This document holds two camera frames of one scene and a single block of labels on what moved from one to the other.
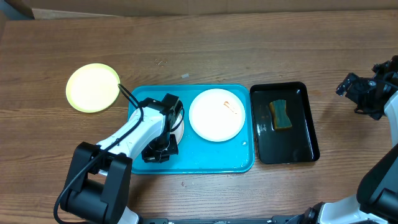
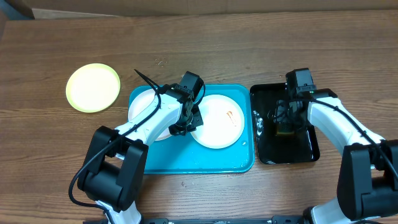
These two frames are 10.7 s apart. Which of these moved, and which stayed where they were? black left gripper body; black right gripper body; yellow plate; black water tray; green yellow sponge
Moved: black left gripper body; black right gripper body; green yellow sponge
Stayed: yellow plate; black water tray
